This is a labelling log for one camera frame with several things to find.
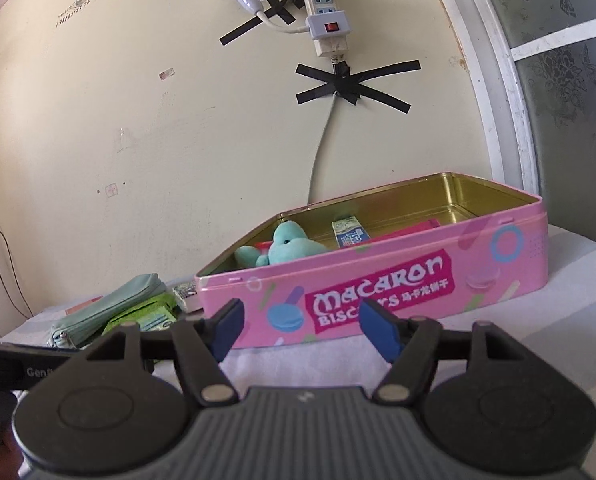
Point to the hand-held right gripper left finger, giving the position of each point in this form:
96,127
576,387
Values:
230,327

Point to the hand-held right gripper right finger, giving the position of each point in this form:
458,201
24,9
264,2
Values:
380,332

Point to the white floral tissue pack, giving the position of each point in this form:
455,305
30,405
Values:
188,297

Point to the pink biscuit tin box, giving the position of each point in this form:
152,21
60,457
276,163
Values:
428,280

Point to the green packet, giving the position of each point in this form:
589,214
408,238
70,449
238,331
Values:
143,310

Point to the teal zipper pouch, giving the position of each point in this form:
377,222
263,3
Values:
103,310

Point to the small red object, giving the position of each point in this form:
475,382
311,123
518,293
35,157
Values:
263,246

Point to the pink paper card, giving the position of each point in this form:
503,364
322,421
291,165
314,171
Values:
80,305

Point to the teal plush toy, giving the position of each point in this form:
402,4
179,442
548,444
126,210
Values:
288,247

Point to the small blue white carton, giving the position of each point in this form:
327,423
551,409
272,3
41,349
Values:
349,232

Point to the orange red flat packet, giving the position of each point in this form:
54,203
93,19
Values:
408,230

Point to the striped bed sheet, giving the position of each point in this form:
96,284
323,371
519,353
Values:
553,360

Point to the black tape cross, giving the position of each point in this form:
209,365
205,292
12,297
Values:
350,85

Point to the frosted floral window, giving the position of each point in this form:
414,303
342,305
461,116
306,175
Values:
568,110

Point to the white switched plug adapter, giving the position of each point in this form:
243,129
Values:
328,26

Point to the black tape strips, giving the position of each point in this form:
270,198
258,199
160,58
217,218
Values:
273,7

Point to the small wall sticker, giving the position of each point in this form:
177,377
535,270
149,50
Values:
166,74
111,190

